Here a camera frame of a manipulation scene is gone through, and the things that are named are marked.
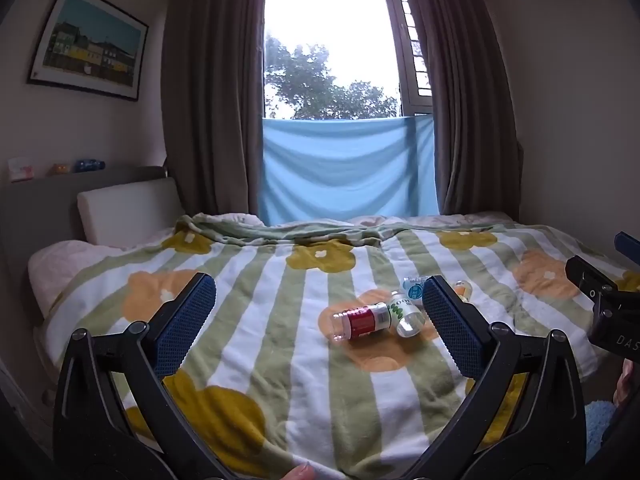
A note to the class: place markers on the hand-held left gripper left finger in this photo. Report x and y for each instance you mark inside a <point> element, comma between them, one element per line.
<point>182,330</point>

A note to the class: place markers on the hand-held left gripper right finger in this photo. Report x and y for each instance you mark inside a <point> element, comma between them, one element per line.
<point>450,330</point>

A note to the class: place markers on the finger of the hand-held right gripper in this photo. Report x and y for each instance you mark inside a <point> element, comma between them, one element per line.
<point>582,272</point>
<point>629,247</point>

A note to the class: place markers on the person's right hand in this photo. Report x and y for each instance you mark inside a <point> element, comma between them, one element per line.
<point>629,385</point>

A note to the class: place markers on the person's left hand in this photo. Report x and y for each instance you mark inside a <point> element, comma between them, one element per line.
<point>300,473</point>

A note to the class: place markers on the small orange bottle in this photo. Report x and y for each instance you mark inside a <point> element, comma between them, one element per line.
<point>462,290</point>

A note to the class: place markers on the green dotted clear bottle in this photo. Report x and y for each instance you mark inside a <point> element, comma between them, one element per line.
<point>406,317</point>

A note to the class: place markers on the blue label clear bottle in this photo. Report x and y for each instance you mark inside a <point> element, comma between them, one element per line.
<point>414,288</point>

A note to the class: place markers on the red label clear bottle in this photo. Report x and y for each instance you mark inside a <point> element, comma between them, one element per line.
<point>362,322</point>

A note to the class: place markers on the blue fluffy cloth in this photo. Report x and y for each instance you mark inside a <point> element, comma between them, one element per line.
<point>599,430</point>

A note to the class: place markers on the flower print striped blanket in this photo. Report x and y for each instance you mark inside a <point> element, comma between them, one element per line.
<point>300,360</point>

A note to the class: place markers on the white headboard cushion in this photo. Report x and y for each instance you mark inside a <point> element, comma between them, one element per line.
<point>130,210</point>

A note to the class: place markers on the pale pink pillow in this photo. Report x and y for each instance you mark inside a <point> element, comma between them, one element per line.
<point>65,265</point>

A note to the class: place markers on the grey bed headboard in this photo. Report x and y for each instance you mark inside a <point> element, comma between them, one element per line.
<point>45,210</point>

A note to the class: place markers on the small blue toy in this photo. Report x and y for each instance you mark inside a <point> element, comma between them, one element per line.
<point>89,165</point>

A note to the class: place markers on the light blue cloth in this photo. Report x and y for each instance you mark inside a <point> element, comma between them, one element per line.
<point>345,170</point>

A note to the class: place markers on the small orange toy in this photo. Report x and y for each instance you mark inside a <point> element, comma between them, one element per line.
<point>61,169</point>

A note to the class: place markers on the brown curtain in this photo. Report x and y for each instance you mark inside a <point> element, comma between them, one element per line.
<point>465,100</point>
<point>215,90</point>

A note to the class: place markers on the pink white box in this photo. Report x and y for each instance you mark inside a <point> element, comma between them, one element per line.
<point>21,170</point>

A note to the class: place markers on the framed houses picture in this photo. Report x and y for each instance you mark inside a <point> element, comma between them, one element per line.
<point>90,42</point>

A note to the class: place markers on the window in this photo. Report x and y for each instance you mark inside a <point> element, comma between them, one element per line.
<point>330,45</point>

